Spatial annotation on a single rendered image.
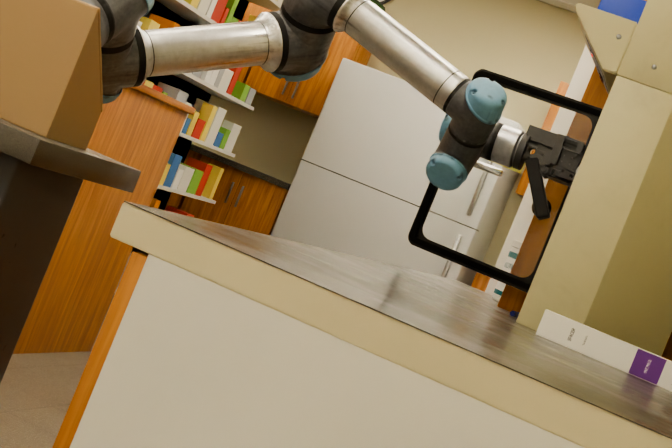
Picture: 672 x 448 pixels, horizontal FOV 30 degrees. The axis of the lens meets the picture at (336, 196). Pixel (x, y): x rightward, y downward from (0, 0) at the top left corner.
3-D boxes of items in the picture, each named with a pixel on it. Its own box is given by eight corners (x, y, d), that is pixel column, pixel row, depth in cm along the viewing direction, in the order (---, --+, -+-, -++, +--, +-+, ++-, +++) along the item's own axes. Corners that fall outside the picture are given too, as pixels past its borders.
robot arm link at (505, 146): (488, 158, 235) (494, 164, 243) (511, 166, 234) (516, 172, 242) (502, 121, 236) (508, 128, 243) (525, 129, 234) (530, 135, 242)
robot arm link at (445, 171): (437, 138, 225) (459, 107, 233) (416, 180, 233) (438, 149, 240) (475, 160, 224) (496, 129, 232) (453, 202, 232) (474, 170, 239)
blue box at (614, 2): (638, 57, 251) (655, 16, 251) (637, 46, 241) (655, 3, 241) (591, 41, 253) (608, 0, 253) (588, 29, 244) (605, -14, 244)
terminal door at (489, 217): (535, 296, 251) (611, 111, 251) (404, 242, 264) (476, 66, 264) (536, 297, 252) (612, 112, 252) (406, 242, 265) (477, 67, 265)
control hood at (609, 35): (623, 106, 252) (642, 60, 252) (616, 74, 221) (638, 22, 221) (569, 87, 255) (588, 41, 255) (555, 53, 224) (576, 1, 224)
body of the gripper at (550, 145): (588, 143, 231) (527, 122, 234) (571, 187, 231) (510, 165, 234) (590, 149, 238) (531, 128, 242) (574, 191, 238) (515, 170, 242)
